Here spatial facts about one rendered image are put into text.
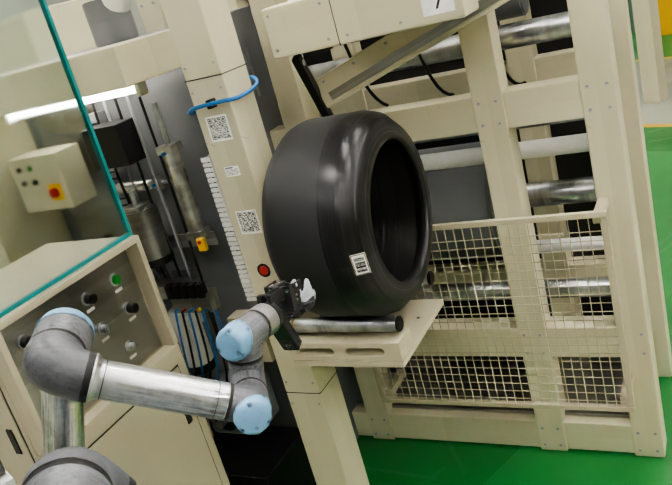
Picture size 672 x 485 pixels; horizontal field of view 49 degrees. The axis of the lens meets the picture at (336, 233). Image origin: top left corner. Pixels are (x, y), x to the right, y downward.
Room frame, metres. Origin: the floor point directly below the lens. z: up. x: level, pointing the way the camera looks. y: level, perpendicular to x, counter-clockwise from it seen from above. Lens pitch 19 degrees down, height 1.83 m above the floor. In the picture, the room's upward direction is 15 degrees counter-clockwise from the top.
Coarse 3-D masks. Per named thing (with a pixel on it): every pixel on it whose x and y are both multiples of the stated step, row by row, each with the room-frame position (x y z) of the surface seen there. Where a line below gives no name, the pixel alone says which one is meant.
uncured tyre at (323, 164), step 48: (288, 144) 1.96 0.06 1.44; (336, 144) 1.87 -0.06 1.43; (384, 144) 2.22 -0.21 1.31; (288, 192) 1.85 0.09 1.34; (336, 192) 1.78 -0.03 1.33; (384, 192) 2.28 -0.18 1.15; (288, 240) 1.81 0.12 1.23; (336, 240) 1.75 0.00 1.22; (384, 240) 2.23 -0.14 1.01; (336, 288) 1.78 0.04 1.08; (384, 288) 1.79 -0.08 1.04
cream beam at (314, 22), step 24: (312, 0) 2.21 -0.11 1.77; (336, 0) 2.17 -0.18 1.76; (360, 0) 2.14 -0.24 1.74; (384, 0) 2.10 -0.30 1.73; (408, 0) 2.07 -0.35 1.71; (456, 0) 2.00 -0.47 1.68; (264, 24) 2.30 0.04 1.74; (288, 24) 2.26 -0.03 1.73; (312, 24) 2.22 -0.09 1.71; (336, 24) 2.18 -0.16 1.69; (360, 24) 2.15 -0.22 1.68; (384, 24) 2.11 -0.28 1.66; (408, 24) 2.07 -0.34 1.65; (432, 24) 2.05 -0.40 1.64; (288, 48) 2.27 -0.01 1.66; (312, 48) 2.23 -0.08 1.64
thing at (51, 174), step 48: (0, 0) 2.02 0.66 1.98; (0, 48) 1.98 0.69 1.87; (48, 48) 2.10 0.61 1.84; (0, 96) 1.93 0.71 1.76; (48, 96) 2.05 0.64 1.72; (0, 144) 1.88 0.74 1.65; (48, 144) 2.00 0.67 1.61; (96, 144) 2.13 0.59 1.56; (0, 192) 1.83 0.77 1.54; (48, 192) 1.95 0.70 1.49; (96, 192) 2.08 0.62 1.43; (0, 240) 1.79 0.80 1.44; (48, 240) 1.90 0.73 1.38; (96, 240) 2.03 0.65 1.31; (0, 288) 1.74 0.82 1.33
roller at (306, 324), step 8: (296, 320) 2.01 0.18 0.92; (304, 320) 1.99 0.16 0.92; (312, 320) 1.98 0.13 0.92; (320, 320) 1.96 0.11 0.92; (328, 320) 1.95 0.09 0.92; (336, 320) 1.94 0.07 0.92; (344, 320) 1.92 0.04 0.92; (352, 320) 1.91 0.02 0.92; (360, 320) 1.90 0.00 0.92; (368, 320) 1.88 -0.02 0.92; (376, 320) 1.87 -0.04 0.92; (384, 320) 1.86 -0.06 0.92; (392, 320) 1.84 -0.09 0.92; (400, 320) 1.85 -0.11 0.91; (296, 328) 1.99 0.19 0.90; (304, 328) 1.98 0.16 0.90; (312, 328) 1.97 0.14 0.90; (320, 328) 1.95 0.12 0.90; (328, 328) 1.94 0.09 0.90; (336, 328) 1.93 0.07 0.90; (344, 328) 1.91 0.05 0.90; (352, 328) 1.90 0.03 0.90; (360, 328) 1.89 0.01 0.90; (368, 328) 1.87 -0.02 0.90; (376, 328) 1.86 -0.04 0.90; (384, 328) 1.85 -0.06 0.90; (392, 328) 1.84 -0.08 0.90; (400, 328) 1.84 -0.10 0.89
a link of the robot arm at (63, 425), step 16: (48, 320) 1.40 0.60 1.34; (64, 320) 1.40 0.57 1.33; (80, 320) 1.43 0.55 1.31; (32, 336) 1.36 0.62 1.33; (80, 336) 1.37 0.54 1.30; (48, 400) 1.38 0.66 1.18; (64, 400) 1.38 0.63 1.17; (48, 416) 1.38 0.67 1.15; (64, 416) 1.38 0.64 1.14; (80, 416) 1.40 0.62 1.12; (48, 432) 1.38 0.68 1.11; (64, 432) 1.38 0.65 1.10; (80, 432) 1.40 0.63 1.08; (48, 448) 1.38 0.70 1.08
